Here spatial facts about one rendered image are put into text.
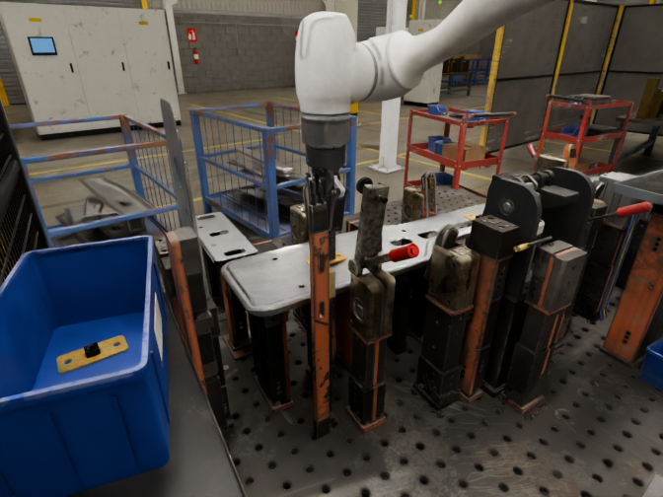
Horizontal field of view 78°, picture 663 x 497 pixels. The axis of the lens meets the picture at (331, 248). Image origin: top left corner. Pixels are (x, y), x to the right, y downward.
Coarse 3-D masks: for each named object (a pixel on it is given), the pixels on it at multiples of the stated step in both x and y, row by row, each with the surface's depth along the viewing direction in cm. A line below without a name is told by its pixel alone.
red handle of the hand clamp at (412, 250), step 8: (400, 248) 62; (408, 248) 60; (416, 248) 60; (376, 256) 68; (384, 256) 66; (392, 256) 64; (400, 256) 62; (408, 256) 60; (416, 256) 60; (368, 264) 71; (376, 264) 69
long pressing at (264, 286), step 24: (432, 216) 111; (456, 216) 110; (336, 240) 97; (384, 240) 97; (408, 240) 97; (432, 240) 96; (456, 240) 99; (240, 264) 86; (264, 264) 86; (288, 264) 86; (336, 264) 86; (384, 264) 86; (408, 264) 85; (240, 288) 78; (264, 288) 77; (288, 288) 77; (336, 288) 77; (264, 312) 71
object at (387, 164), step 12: (396, 0) 437; (396, 12) 441; (396, 24) 446; (384, 108) 492; (396, 108) 490; (384, 120) 498; (396, 120) 496; (384, 132) 503; (396, 132) 504; (384, 144) 509; (396, 144) 511; (384, 156) 515; (396, 156) 519; (372, 168) 523; (384, 168) 520; (396, 168) 521
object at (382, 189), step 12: (360, 180) 67; (360, 192) 68; (372, 192) 64; (384, 192) 65; (372, 204) 65; (384, 204) 66; (360, 216) 68; (372, 216) 66; (384, 216) 68; (360, 228) 68; (372, 228) 68; (360, 240) 69; (372, 240) 69; (360, 252) 70; (372, 252) 71; (360, 264) 71
